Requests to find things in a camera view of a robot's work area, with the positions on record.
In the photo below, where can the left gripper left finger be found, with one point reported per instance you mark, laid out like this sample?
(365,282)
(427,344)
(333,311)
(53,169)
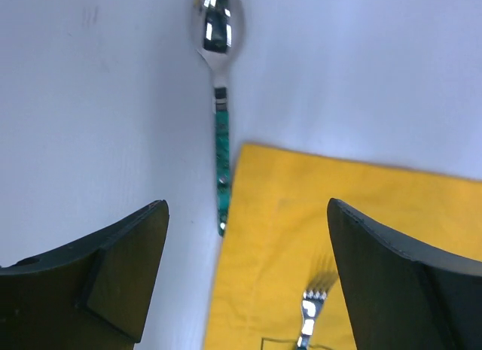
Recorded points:
(92,293)

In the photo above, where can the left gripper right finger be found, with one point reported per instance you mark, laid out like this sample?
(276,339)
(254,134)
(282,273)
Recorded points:
(400,292)

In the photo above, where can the yellow cartoon print cloth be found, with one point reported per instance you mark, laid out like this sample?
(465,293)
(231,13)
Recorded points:
(277,234)

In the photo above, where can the green handled fork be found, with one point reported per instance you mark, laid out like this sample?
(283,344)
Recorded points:
(314,297)

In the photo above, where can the green handled spoon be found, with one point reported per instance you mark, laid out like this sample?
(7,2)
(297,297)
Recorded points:
(217,32)

